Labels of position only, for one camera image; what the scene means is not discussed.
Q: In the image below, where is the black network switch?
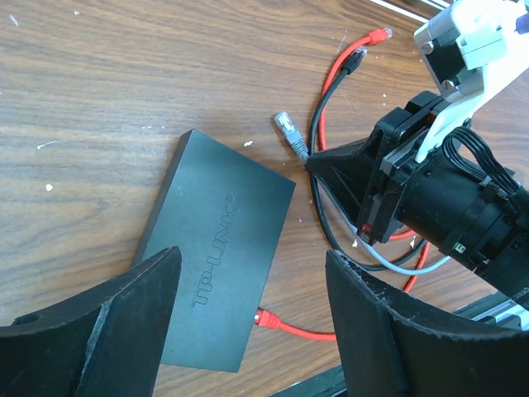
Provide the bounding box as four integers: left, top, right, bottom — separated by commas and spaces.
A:
134, 130, 295, 372

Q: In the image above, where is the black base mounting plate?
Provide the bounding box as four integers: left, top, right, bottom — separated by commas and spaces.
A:
279, 287, 528, 396

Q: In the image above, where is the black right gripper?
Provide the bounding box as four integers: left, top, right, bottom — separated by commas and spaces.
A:
306, 91, 447, 244

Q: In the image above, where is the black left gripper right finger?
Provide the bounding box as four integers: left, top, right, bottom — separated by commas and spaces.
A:
326, 250, 528, 396

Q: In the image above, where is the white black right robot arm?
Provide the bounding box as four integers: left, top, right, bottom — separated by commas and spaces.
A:
307, 91, 528, 307

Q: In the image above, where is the red ethernet cable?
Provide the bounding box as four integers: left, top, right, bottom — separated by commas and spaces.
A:
252, 27, 433, 342

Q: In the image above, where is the grey ethernet cable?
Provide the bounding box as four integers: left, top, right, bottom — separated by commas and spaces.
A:
272, 110, 451, 276

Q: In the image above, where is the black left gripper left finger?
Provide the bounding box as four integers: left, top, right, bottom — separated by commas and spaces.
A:
1, 247, 182, 396

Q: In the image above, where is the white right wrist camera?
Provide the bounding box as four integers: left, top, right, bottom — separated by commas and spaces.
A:
414, 1, 528, 163

